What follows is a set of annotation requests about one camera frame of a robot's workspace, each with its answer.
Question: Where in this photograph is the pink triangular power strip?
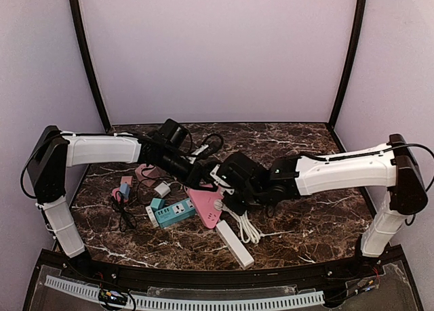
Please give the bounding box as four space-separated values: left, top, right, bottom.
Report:
187 188 222 229

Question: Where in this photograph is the white power cord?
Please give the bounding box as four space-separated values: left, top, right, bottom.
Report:
222 204 264 246

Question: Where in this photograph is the teal power strip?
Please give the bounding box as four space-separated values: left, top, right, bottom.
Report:
155 199 196 228

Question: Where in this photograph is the white usb charger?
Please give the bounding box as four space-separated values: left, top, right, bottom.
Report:
154 182 171 198

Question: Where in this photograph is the pink cube socket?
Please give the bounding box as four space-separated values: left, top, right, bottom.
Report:
135 164 160 186

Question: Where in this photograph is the white power strip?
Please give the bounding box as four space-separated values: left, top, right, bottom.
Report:
215 220 254 270

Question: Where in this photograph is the teal charger plug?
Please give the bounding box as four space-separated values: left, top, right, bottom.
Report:
150 198 165 211

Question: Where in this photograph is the light pink charger block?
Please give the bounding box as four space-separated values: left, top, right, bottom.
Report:
119 176 133 201

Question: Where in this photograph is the bright pink plug adapter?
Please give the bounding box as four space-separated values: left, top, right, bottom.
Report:
111 188 123 201

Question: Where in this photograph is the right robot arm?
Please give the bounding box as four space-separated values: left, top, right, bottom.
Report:
210 133 430 259

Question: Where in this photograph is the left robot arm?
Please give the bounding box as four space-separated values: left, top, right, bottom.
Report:
20 119 224 258

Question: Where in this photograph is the left circuit board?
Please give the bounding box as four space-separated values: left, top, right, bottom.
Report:
98 289 128 305

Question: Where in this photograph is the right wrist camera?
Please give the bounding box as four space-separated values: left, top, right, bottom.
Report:
210 164 235 194

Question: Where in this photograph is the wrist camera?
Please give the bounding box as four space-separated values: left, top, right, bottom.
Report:
210 164 235 194
192 133 224 161

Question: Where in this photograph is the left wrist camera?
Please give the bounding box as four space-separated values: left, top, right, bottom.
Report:
192 133 224 161

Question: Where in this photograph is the black cable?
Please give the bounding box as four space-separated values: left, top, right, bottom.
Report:
108 188 138 232

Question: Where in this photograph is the white slotted cable duct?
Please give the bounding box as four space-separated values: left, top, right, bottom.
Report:
44 275 325 310

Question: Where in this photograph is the black front rail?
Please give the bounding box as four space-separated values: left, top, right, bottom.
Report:
61 258 372 291

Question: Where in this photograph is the left black frame post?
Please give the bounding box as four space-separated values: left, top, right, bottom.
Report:
68 0 111 131

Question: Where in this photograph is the black frame post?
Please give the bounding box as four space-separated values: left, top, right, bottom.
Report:
68 0 111 131
328 0 367 131

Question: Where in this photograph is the right black frame post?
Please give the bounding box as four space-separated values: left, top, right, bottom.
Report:
328 0 367 131

